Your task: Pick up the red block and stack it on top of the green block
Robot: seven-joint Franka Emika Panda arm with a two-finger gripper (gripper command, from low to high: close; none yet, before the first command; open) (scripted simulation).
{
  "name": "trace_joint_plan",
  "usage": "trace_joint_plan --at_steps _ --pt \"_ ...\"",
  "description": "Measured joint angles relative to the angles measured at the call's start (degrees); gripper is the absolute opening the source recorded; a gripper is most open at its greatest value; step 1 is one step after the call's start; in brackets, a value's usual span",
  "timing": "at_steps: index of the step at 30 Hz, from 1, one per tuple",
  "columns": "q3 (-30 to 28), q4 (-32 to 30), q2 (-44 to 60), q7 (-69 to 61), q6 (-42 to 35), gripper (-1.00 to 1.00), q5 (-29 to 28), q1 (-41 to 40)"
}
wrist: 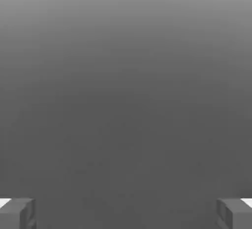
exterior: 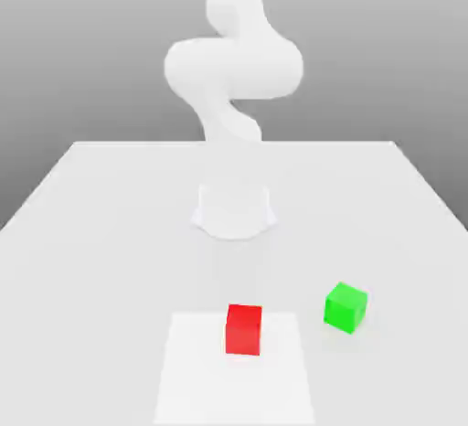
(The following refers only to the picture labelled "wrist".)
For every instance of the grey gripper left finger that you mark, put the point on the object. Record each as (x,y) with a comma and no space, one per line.
(15,215)

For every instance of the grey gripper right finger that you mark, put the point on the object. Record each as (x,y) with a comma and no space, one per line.
(236,216)

